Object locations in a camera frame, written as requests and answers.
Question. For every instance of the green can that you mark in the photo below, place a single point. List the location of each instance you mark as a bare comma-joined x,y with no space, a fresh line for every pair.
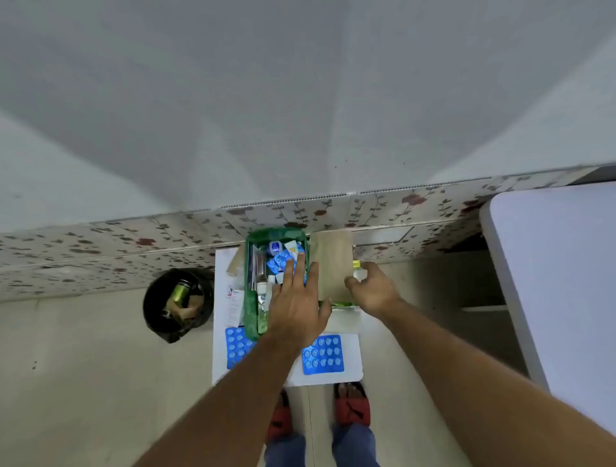
180,293

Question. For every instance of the small white green medicine box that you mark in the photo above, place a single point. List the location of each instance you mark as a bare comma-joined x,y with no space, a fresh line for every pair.
236,310

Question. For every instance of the red left sandal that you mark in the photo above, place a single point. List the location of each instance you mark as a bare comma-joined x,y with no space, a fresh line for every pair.
280,418

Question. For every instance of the black trash bin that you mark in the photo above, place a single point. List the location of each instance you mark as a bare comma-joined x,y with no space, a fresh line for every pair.
154,308

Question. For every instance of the brown cardboard sheet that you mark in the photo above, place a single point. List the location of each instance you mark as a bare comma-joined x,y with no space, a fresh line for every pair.
332,264

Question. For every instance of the small blue blister strip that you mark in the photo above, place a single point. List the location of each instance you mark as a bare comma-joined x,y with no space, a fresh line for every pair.
279,262

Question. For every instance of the red sandal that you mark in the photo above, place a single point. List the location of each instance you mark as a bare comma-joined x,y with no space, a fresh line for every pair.
280,418
352,409

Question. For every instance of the large white table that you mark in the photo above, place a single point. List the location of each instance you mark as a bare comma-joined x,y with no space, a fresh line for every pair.
558,288

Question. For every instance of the large blue blister pack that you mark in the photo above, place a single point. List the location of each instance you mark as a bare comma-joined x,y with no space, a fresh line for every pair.
325,356
238,349

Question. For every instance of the white jar blue label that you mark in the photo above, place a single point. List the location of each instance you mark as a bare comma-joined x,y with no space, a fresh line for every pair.
275,247

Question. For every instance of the green plastic basket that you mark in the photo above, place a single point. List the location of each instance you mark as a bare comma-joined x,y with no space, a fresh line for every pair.
269,234

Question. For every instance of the person's left forearm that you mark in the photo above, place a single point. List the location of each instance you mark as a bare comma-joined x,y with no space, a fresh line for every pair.
231,409

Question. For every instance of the white yellow tube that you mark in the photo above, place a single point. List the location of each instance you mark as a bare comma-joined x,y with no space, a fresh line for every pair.
292,250

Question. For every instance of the person's right forearm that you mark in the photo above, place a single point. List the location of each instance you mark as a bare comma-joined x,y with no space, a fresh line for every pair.
481,394

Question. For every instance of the brown cardboard scrap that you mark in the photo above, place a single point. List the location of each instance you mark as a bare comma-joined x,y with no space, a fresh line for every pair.
190,310

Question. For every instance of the person's left leg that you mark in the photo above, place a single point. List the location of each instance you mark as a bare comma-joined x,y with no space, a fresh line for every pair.
286,452

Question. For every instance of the grey slim case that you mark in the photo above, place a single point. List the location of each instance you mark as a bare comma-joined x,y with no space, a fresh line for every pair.
256,267

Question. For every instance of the person's left hand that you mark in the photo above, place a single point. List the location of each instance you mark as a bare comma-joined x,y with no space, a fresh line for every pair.
293,312

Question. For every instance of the person's leg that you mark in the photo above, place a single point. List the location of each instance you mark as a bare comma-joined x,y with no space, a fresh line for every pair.
286,452
353,447

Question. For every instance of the brown cardboard roll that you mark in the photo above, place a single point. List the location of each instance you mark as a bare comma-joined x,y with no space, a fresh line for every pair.
236,262

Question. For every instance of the small white cap bottle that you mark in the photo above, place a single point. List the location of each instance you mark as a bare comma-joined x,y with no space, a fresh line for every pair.
262,287

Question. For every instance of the red right sandal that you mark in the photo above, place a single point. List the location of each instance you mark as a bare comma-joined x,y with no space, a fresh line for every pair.
352,409

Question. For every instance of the person's right leg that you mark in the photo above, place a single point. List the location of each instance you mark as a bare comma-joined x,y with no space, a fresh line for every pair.
353,447

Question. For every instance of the person's right hand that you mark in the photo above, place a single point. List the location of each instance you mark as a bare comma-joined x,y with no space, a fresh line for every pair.
378,293

